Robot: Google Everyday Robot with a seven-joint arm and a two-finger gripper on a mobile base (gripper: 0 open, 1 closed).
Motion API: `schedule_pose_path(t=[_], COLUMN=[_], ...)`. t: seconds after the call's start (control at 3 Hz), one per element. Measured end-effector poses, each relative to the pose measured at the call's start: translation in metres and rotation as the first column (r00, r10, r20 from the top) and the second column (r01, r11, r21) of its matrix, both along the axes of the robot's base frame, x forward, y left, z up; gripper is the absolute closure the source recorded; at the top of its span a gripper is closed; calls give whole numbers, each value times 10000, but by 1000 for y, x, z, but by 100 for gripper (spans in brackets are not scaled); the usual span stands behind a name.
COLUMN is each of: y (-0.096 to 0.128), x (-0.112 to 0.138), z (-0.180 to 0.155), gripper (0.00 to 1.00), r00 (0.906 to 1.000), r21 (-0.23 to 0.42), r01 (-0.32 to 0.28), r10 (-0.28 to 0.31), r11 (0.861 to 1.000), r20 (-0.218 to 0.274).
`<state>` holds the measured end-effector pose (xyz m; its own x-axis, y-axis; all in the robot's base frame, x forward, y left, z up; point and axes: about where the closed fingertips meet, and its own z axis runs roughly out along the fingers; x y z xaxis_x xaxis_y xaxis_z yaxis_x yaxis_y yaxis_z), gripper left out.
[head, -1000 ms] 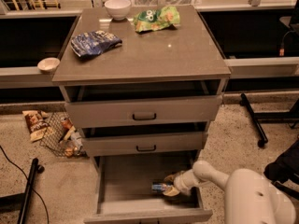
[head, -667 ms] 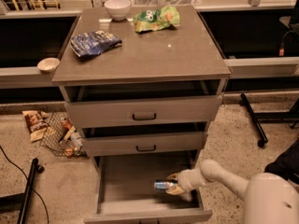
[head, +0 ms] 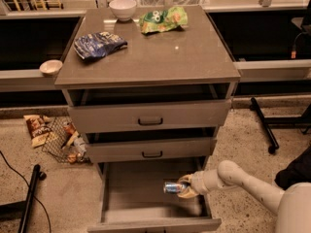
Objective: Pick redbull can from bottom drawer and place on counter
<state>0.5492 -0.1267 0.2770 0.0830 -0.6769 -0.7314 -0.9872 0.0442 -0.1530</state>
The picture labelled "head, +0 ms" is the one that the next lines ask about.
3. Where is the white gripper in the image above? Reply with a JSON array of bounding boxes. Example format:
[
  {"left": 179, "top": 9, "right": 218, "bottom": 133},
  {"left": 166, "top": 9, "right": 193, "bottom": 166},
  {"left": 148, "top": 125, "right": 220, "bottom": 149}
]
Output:
[{"left": 178, "top": 171, "right": 210, "bottom": 199}]

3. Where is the redbull can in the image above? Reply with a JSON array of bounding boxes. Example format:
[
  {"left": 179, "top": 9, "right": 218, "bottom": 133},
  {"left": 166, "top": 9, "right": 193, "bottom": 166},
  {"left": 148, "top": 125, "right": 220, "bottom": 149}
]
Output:
[{"left": 163, "top": 182, "right": 188, "bottom": 194}]

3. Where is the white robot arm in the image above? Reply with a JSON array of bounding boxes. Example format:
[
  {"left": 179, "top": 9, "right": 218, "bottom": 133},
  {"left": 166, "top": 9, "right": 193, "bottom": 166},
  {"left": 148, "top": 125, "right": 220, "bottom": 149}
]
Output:
[{"left": 178, "top": 160, "right": 311, "bottom": 233}]

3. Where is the grey middle drawer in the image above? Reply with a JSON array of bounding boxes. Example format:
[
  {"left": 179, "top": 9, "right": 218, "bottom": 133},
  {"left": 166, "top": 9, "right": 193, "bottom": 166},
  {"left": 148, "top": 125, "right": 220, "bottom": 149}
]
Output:
[{"left": 86, "top": 137, "right": 217, "bottom": 163}]

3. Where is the grey drawer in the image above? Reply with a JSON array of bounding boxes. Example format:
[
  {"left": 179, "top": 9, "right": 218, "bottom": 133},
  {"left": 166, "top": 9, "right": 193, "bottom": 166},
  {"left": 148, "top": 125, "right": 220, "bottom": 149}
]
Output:
[
  {"left": 87, "top": 157, "right": 221, "bottom": 233},
  {"left": 86, "top": 137, "right": 217, "bottom": 163},
  {"left": 68, "top": 100, "right": 230, "bottom": 133}
]

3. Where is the grey bottom drawer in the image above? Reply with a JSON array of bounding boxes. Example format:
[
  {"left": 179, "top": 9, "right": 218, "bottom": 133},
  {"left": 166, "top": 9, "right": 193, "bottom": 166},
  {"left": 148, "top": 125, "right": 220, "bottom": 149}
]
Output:
[{"left": 87, "top": 157, "right": 221, "bottom": 233}]

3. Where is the grey top drawer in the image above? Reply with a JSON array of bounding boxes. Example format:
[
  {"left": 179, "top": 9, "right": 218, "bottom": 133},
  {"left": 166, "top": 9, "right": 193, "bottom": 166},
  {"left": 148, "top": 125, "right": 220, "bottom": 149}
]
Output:
[{"left": 68, "top": 100, "right": 230, "bottom": 133}]

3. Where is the grey drawer cabinet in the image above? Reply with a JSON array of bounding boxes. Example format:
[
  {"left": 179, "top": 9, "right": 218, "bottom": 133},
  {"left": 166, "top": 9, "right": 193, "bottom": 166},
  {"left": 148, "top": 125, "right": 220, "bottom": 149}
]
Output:
[{"left": 53, "top": 5, "right": 241, "bottom": 233}]

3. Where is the brown snack bag on floor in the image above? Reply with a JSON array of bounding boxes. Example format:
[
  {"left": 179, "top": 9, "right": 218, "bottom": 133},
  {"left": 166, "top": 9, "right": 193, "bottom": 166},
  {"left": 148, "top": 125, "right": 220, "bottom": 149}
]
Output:
[{"left": 23, "top": 115, "right": 52, "bottom": 148}]

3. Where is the green snack bag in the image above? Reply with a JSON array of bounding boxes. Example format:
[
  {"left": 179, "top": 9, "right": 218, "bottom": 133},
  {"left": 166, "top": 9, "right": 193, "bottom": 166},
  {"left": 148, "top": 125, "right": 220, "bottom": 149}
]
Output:
[{"left": 139, "top": 7, "right": 188, "bottom": 34}]

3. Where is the blue snack bag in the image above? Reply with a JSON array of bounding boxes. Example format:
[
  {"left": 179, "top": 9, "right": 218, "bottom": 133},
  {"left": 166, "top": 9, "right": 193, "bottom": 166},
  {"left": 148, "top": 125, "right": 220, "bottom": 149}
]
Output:
[{"left": 74, "top": 32, "right": 127, "bottom": 61}]

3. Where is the black stand leg left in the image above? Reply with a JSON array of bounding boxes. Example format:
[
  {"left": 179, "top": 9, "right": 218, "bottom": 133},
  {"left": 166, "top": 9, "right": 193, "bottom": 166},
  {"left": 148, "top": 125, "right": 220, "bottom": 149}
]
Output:
[{"left": 0, "top": 164, "right": 42, "bottom": 233}]

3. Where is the small white dish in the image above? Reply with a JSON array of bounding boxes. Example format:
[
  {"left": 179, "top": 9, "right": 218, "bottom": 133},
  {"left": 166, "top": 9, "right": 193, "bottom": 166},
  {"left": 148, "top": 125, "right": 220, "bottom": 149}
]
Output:
[{"left": 39, "top": 59, "right": 63, "bottom": 76}]

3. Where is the white bowl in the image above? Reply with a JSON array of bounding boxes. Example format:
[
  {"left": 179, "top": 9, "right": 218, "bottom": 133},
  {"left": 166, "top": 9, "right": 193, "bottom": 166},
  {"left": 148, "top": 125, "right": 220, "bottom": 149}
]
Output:
[{"left": 109, "top": 0, "right": 137, "bottom": 21}]

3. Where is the wire basket with items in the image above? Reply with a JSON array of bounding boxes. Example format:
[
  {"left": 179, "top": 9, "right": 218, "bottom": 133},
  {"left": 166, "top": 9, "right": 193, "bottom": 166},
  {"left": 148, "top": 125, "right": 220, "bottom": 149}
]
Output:
[{"left": 42, "top": 116, "right": 89, "bottom": 164}]

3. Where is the black cable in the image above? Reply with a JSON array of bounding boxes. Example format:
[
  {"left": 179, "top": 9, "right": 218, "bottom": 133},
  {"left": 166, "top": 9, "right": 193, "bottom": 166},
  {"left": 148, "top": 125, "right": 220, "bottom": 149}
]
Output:
[{"left": 0, "top": 150, "right": 52, "bottom": 233}]

